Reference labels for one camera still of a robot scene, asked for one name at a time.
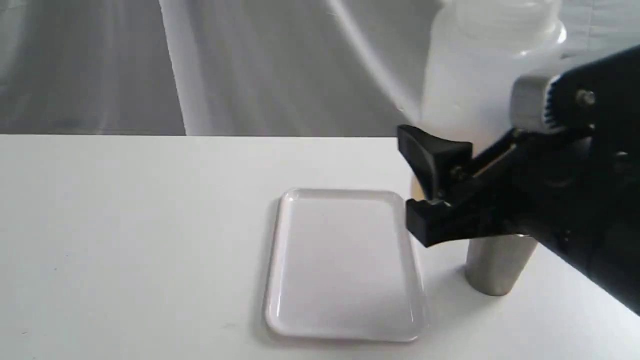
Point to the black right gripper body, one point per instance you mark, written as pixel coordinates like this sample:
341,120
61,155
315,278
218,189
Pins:
576,193

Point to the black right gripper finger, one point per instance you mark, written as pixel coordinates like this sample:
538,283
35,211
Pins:
432,159
437,223

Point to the translucent squeeze bottle amber liquid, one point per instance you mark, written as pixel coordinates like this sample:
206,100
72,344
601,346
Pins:
477,50

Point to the stainless steel cup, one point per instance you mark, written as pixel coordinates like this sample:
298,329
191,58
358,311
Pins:
494,264

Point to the white rectangular plastic tray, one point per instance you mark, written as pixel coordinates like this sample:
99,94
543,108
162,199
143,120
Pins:
343,267

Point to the grey fabric backdrop curtain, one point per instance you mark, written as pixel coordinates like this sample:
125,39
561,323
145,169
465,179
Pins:
335,68

